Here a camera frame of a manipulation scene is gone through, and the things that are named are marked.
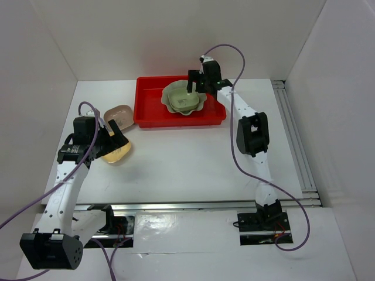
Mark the yellow square plate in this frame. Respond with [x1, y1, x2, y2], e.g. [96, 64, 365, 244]
[101, 140, 132, 164]

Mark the purple cable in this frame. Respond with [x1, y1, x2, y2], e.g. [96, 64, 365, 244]
[203, 43, 311, 252]
[0, 101, 117, 280]

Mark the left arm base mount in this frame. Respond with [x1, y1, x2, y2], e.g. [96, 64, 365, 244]
[71, 210, 135, 248]

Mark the red plastic bin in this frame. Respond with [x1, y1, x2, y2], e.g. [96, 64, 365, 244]
[134, 75, 227, 128]

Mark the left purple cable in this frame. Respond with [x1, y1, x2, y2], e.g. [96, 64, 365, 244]
[0, 101, 117, 280]

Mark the large green scalloped bowl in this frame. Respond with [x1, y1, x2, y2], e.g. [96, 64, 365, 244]
[161, 80, 207, 116]

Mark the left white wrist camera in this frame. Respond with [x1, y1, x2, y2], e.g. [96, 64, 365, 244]
[85, 109, 95, 116]

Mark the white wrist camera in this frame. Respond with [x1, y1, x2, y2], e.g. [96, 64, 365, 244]
[199, 55, 214, 74]
[85, 109, 95, 116]

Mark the aluminium rail right side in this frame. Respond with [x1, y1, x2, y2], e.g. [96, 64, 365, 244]
[271, 80, 323, 208]

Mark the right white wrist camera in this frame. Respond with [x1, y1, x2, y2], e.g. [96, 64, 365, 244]
[199, 55, 214, 74]

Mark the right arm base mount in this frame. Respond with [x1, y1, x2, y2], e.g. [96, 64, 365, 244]
[233, 212, 293, 246]

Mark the aluminium rail front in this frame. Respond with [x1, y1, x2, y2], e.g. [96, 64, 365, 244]
[73, 199, 260, 212]

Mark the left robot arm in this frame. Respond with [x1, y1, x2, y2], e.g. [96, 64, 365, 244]
[20, 116, 129, 270]

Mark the aluminium rail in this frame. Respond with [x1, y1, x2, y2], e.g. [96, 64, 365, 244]
[73, 199, 260, 212]
[271, 80, 323, 208]

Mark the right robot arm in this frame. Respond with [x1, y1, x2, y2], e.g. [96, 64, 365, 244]
[186, 55, 282, 229]

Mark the brown square plate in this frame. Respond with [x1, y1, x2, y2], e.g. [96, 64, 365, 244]
[103, 105, 134, 131]

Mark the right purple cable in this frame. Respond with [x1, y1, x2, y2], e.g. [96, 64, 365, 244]
[203, 43, 311, 252]

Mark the green square plate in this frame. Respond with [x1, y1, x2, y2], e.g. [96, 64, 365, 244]
[167, 88, 200, 112]

